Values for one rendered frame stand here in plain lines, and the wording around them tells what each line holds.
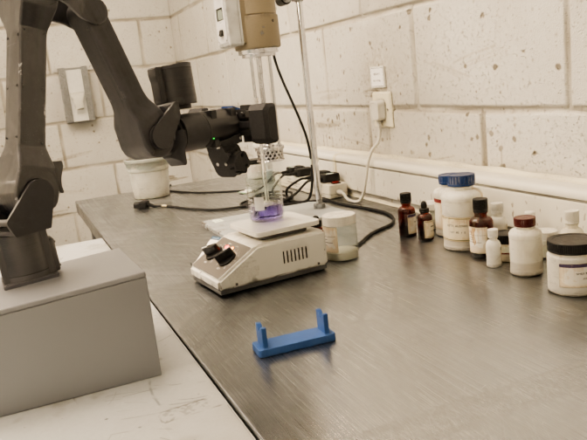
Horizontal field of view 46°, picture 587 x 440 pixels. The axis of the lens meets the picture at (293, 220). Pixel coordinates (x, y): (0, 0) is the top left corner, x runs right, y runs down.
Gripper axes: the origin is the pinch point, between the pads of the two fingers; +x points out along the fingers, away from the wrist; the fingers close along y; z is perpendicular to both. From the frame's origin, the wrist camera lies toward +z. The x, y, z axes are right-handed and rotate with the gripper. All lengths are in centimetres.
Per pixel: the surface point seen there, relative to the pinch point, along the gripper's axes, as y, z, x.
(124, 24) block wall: -205, -41, 128
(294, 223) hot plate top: 7.4, 17.0, -0.5
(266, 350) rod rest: 25.7, 25.1, -28.3
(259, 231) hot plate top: 5.2, 17.0, -6.6
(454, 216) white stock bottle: 25.2, 19.3, 20.4
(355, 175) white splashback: -23, 19, 59
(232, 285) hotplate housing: 4.1, 24.2, -12.8
